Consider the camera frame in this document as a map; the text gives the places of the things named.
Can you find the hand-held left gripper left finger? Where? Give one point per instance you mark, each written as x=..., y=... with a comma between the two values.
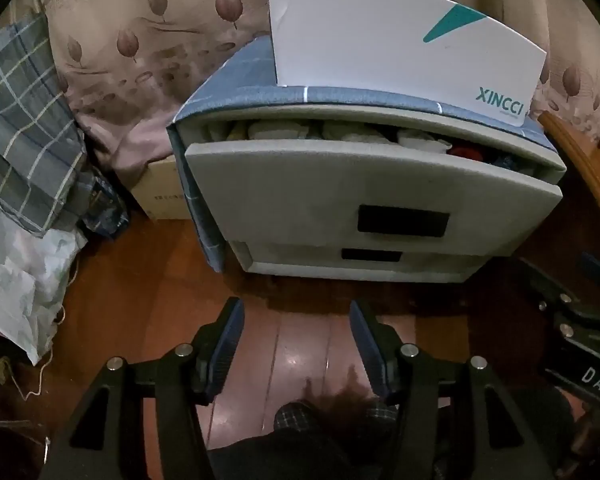
x=227, y=340

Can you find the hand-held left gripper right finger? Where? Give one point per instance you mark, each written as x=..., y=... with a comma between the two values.
x=367, y=345

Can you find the blue underwear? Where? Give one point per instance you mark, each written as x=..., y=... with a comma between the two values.
x=507, y=162

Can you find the red knitted sock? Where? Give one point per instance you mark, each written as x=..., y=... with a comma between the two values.
x=464, y=152

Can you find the grey nightstand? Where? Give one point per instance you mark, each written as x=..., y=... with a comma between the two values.
x=300, y=195

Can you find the pile of white garments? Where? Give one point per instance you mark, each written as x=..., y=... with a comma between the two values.
x=330, y=130

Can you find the white cardboard box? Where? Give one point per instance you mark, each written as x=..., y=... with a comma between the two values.
x=370, y=40

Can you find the grey lower drawer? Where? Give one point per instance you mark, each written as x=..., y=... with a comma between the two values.
x=430, y=262

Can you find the person's plaid trousers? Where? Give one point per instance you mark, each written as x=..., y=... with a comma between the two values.
x=295, y=417

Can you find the brown wooden furniture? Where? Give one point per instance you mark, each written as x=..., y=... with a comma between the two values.
x=580, y=170

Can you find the person's dark top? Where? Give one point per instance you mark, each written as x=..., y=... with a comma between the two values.
x=320, y=455

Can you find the brown cardboard box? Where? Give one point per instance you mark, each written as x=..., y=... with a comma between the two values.
x=160, y=195

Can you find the blue printed packet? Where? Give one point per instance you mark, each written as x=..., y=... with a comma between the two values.
x=105, y=205

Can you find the white plastic bag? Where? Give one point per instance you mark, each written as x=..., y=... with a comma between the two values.
x=15, y=280

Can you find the blue checked cloth cover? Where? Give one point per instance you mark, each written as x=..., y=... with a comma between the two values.
x=240, y=75

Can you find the grey plaid cloth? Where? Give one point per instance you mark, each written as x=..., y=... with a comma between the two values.
x=20, y=120

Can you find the leaf print curtain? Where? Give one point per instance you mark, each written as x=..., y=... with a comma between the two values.
x=130, y=10

